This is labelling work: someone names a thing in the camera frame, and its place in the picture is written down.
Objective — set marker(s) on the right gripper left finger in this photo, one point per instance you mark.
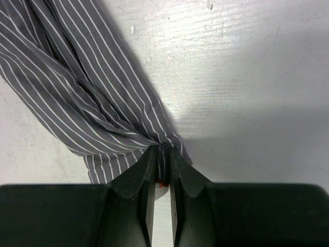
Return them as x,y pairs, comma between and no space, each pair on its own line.
119,213

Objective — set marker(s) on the striped grey underwear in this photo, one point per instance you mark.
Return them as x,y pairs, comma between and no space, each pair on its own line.
66,62

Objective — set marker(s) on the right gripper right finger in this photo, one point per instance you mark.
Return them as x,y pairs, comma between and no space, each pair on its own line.
206,213

